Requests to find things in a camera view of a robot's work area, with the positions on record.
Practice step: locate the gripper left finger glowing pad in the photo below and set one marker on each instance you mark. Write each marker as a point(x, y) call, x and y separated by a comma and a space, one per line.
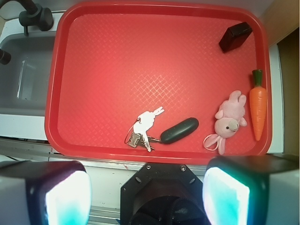
point(44, 193)

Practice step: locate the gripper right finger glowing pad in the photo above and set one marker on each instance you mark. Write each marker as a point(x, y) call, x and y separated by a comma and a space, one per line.
point(252, 190)

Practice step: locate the black box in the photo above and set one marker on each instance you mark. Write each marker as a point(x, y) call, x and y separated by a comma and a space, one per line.
point(235, 36)

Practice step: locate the pink plush bunny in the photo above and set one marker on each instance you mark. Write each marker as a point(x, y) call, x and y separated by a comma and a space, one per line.
point(229, 119)

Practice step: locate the orange toy carrot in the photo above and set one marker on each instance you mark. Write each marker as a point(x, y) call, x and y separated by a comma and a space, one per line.
point(258, 98)

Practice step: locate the grey toy sink basin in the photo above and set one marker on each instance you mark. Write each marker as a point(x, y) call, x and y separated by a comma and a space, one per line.
point(24, 80)

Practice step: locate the silver keys bunch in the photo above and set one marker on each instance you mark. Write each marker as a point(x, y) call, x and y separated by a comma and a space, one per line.
point(143, 123)

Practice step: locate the red plastic tray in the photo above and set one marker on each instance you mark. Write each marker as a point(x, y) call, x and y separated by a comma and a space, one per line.
point(113, 60)

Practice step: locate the grey toy faucet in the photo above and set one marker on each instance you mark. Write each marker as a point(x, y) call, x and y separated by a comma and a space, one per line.
point(35, 15)

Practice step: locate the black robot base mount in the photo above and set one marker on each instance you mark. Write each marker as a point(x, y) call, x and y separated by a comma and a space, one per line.
point(162, 194)

